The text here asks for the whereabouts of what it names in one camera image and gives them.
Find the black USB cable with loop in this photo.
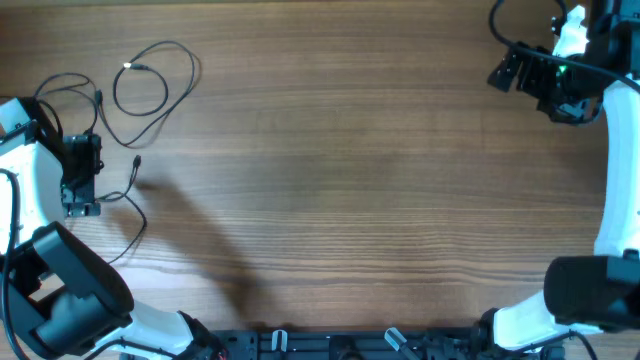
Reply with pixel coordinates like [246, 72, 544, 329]
[94, 40, 197, 149]

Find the separated black USB cable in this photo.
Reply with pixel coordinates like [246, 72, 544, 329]
[94, 154, 149, 266]

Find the left black camera cable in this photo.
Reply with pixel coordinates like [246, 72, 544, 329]
[0, 167, 31, 360]

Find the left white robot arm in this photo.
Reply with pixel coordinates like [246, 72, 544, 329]
[1, 97, 226, 359]

